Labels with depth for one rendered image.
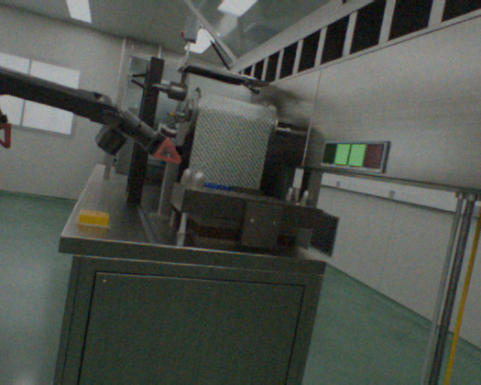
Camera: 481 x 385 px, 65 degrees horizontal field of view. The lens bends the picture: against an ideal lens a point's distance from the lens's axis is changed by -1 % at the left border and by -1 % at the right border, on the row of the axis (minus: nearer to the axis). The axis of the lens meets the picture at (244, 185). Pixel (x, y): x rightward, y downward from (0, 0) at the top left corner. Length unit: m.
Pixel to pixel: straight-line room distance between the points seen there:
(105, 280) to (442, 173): 0.72
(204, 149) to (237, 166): 0.12
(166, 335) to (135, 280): 0.16
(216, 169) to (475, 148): 0.71
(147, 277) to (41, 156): 5.92
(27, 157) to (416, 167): 6.36
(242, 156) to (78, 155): 5.64
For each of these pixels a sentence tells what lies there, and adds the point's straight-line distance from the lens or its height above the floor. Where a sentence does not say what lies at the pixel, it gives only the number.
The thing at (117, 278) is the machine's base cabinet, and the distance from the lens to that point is 0.91.
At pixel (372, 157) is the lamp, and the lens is 0.89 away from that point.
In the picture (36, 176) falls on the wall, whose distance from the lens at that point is 6.79.
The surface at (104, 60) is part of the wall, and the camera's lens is 6.80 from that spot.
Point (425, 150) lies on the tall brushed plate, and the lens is 0.79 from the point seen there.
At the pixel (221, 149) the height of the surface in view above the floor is 1.15.
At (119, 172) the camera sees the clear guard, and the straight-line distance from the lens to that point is 2.15.
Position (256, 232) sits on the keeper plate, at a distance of 0.99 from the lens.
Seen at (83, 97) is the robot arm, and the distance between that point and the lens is 1.03.
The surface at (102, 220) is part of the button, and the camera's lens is 1.00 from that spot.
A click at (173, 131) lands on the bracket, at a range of 1.21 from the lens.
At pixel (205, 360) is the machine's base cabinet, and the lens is 1.03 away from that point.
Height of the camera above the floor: 1.11
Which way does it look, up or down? 3 degrees down
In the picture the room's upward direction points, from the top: 10 degrees clockwise
